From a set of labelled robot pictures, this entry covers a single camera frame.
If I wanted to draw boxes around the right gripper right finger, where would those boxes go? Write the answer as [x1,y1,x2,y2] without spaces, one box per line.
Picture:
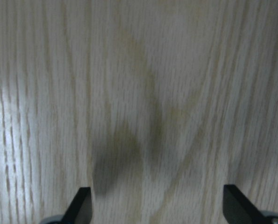
[223,184,278,224]

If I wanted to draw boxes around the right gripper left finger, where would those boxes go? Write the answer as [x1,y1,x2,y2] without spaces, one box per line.
[59,187,93,224]

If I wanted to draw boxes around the light wooden drawer cabinet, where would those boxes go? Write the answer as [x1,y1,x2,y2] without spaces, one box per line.
[0,0,278,224]

